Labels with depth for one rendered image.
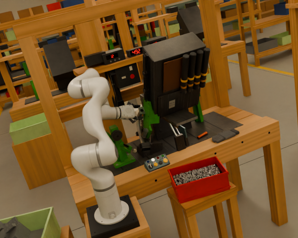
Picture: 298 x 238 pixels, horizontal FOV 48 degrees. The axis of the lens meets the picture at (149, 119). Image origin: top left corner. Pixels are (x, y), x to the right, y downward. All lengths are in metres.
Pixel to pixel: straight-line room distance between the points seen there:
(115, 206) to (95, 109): 0.51
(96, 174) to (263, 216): 1.77
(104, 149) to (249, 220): 1.75
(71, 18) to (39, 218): 1.31
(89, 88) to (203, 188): 0.84
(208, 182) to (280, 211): 1.08
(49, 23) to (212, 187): 1.49
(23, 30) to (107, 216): 1.32
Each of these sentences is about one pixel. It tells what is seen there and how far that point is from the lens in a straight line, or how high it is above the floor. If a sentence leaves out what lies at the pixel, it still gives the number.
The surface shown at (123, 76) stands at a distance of 2.45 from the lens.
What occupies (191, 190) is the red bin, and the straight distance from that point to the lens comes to 1.97.
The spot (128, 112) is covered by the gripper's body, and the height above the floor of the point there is 1.22.
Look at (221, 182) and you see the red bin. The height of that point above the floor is 0.86.
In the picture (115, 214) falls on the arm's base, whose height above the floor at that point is 0.92.
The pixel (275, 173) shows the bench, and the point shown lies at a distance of 2.73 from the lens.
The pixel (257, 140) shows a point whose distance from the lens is 2.50.
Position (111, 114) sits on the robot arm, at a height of 1.25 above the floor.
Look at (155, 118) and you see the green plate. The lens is 2.32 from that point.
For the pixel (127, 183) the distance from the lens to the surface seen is 2.13.
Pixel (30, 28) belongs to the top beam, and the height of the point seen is 1.90.
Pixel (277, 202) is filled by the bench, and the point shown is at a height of 0.23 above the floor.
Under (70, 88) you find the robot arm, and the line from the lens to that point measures 1.86.
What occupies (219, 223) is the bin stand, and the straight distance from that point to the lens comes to 2.42.
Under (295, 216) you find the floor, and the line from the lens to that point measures 3.11.
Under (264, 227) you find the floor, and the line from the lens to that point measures 3.01.
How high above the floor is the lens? 1.95
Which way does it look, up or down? 20 degrees down
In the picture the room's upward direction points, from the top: 14 degrees counter-clockwise
